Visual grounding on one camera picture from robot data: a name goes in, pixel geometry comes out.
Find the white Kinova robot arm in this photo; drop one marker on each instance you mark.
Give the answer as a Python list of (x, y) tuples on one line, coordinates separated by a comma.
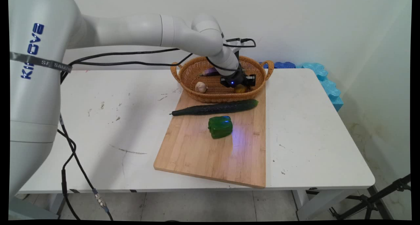
[(32, 93)]

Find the grey box corner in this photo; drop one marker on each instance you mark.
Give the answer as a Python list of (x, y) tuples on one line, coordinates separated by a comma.
[(29, 210)]

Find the yellow orange fruit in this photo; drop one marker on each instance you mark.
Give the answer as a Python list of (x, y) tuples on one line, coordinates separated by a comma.
[(240, 89)]

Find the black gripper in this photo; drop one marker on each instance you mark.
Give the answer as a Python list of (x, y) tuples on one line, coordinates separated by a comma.
[(237, 78)]

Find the light blue foam piece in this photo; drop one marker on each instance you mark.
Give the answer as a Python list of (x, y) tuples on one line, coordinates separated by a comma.
[(329, 89)]

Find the long dark green cucumber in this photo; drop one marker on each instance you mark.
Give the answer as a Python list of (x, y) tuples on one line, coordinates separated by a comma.
[(216, 108)]

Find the bamboo cutting board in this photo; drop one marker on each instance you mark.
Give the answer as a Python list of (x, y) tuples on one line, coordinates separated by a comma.
[(203, 159)]

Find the dark blue foam piece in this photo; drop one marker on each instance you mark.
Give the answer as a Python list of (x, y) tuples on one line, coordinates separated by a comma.
[(283, 65)]

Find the woven wicker basket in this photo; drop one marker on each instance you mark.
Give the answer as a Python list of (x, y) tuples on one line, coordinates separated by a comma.
[(213, 97)]

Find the purple eggplant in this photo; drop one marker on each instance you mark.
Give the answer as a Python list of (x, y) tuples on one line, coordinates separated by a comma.
[(210, 73)]

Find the green bell pepper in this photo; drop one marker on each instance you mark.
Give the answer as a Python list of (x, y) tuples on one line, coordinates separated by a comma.
[(220, 127)]

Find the white garlic bulb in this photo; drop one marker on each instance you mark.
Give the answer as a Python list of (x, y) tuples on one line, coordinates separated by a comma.
[(200, 87)]

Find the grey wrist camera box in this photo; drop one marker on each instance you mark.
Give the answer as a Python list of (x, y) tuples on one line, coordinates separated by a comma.
[(233, 43)]

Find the black tripod stand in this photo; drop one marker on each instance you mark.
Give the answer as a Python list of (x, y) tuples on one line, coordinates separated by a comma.
[(370, 200)]

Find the white table leg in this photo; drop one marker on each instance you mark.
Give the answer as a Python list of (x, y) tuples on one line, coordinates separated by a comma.
[(315, 203)]

